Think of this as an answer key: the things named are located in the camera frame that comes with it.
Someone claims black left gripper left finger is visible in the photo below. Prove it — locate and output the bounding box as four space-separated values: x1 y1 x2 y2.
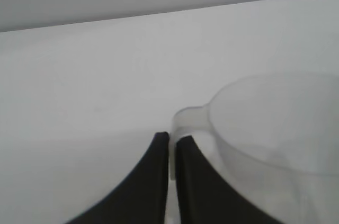
64 131 171 224

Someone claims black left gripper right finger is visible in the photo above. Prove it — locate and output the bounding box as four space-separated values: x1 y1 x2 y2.
175 135 287 224

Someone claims clear plastic measuring cup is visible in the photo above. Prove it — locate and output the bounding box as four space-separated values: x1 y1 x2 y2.
168 72 339 224

